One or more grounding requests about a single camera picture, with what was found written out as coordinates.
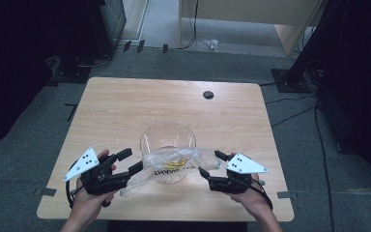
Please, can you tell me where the clear round plastic container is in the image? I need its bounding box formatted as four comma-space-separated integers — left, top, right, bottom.
139, 120, 198, 186

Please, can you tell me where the thin black floor cable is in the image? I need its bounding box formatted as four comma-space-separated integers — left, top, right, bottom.
270, 105, 317, 128
265, 94, 317, 106

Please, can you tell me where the black cabinet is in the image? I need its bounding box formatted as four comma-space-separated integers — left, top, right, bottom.
88, 0, 128, 60

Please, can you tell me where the person's dark clothing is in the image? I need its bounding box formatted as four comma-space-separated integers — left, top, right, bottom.
105, 219, 249, 232

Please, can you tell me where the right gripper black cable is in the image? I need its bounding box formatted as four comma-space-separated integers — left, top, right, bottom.
246, 178, 274, 211

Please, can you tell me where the black slanted stand post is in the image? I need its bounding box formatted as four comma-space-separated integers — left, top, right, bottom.
285, 0, 351, 85

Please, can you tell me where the clear smiley-face plastic bag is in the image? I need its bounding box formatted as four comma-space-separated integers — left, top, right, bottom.
119, 146, 223, 198

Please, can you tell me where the long black floor cable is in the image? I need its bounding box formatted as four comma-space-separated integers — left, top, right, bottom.
313, 100, 336, 232

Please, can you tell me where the black flat floor base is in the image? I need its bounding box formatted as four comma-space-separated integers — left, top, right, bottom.
48, 65, 92, 85

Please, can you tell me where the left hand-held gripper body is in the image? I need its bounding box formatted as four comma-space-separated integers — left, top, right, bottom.
62, 146, 132, 196

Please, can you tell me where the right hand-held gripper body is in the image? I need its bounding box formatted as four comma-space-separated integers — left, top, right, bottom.
207, 152, 269, 195

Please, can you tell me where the light wooden desk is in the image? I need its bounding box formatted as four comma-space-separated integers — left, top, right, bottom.
178, 0, 324, 58

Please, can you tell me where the person's left hand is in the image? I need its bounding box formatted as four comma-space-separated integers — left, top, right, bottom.
71, 148, 119, 224

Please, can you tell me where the crumpled clear plastic scrap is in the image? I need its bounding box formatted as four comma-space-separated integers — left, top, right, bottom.
203, 38, 220, 52

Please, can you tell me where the hanging black cable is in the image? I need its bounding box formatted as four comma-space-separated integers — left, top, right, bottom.
176, 0, 200, 51

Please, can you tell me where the person's right hand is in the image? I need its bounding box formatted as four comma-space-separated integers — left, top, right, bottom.
229, 173, 272, 222

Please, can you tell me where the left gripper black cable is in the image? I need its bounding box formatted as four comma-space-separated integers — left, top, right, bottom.
64, 179, 82, 210

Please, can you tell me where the black stand base plate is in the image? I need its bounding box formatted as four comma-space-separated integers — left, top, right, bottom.
271, 68, 312, 95

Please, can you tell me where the looped black floor cable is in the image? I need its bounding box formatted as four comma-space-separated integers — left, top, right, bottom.
74, 53, 113, 69

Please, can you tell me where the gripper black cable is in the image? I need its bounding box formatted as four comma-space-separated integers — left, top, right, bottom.
246, 178, 274, 211
64, 179, 82, 210

